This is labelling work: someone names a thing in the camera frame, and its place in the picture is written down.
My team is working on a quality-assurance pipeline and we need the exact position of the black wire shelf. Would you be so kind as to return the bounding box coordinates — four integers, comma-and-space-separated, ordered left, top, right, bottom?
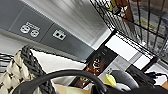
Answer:
88, 0, 168, 73

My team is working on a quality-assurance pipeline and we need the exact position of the dark brown printed snack bag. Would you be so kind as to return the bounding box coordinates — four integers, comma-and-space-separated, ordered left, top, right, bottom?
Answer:
74, 46, 119, 90

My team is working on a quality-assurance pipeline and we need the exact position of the grey white penguin plush toy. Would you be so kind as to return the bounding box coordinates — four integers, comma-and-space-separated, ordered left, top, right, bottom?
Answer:
104, 69, 141, 93

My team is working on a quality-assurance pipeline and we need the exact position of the wide white wall socket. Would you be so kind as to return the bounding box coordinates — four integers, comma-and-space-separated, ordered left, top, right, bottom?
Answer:
19, 21, 41, 39

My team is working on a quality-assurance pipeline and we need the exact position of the long grey wall band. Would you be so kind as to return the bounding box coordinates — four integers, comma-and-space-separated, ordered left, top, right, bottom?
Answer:
0, 0, 115, 62

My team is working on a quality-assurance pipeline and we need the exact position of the orange package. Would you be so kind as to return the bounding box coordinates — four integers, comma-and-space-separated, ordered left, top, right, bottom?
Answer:
109, 0, 135, 20

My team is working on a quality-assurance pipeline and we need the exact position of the small white wall socket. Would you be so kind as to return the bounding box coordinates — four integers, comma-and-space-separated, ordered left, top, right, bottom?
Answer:
52, 29, 67, 41

